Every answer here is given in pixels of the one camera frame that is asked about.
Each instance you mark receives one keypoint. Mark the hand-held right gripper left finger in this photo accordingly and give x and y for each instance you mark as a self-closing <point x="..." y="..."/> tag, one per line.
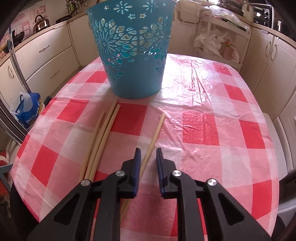
<point x="138" y="166"/>

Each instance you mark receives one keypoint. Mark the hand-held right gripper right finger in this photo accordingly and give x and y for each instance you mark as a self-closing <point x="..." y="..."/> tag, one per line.
<point x="159" y="166"/>

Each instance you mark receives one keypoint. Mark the pale wooden chopstick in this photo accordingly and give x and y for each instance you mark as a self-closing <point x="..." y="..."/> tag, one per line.
<point x="105" y="129"/>
<point x="155" y="136"/>
<point x="94" y="139"/>
<point x="108" y="134"/>

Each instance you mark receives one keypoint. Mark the blue perforated plastic basket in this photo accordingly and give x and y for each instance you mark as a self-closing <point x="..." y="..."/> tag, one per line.
<point x="134" y="78"/>

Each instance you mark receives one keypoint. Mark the red checked plastic tablecloth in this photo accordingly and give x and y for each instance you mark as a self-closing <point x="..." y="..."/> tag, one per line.
<point x="208" y="115"/>

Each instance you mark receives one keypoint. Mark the blue printed bag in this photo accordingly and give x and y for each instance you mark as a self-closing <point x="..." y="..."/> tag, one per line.
<point x="30" y="111"/>

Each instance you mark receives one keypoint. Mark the white plastic bag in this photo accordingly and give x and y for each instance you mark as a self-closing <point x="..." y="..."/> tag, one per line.
<point x="208" y="42"/>

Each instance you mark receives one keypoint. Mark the red printed plastic bag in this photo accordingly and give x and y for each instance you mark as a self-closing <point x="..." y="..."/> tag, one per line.
<point x="230" y="51"/>

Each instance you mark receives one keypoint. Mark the white storage trolley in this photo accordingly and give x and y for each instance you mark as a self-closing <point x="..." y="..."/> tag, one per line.
<point x="242" y="34"/>

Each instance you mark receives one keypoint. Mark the white hanging bin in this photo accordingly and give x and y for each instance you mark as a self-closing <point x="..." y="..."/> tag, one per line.
<point x="189" y="12"/>

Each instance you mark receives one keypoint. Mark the clear plastic bag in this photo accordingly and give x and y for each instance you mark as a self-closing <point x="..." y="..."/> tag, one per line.
<point x="224" y="14"/>

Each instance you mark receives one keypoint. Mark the steel kettle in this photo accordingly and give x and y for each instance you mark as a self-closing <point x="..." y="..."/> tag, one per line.
<point x="41" y="24"/>

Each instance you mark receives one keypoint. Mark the black wok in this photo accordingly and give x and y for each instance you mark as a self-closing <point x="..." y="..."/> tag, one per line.
<point x="18" y="36"/>

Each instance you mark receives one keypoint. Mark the black toaster oven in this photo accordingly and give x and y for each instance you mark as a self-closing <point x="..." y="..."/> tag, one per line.
<point x="262" y="14"/>

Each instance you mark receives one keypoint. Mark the wall utensil rack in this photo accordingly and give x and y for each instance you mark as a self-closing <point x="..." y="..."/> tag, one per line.
<point x="75" y="5"/>

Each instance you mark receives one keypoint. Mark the pink wall sticker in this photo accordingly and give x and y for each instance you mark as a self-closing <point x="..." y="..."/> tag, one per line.
<point x="20" y="23"/>

